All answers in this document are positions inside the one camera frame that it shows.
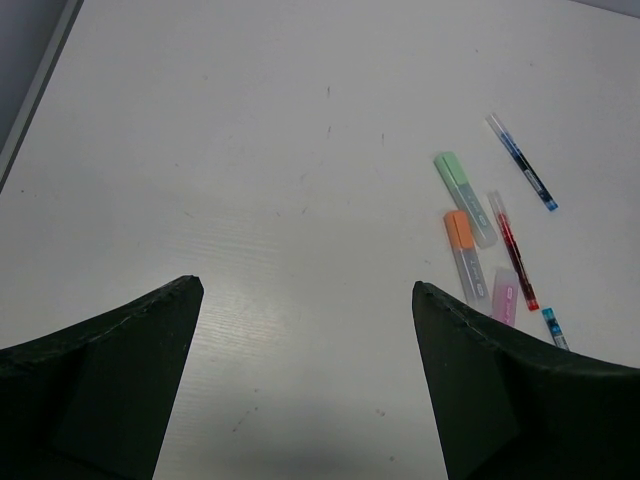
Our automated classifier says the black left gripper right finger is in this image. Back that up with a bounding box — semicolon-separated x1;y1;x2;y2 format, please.
412;282;639;479

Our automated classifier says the light blue pen refill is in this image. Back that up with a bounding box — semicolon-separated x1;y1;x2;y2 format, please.
541;307;570;351

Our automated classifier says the dark blue pen refill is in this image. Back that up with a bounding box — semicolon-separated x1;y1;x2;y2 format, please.
485;113;558;212

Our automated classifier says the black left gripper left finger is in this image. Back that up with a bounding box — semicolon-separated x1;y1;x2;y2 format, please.
1;276;204;479

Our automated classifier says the red pen refill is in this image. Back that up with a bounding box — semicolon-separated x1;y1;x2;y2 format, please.
487;190;540;311

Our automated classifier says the orange highlighter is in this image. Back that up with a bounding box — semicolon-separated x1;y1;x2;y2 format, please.
444;210;492;316

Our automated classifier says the purple highlighter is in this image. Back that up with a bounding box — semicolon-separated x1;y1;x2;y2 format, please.
492;268;519;327

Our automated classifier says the green highlighter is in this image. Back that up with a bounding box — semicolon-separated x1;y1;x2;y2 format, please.
434;152;498;249

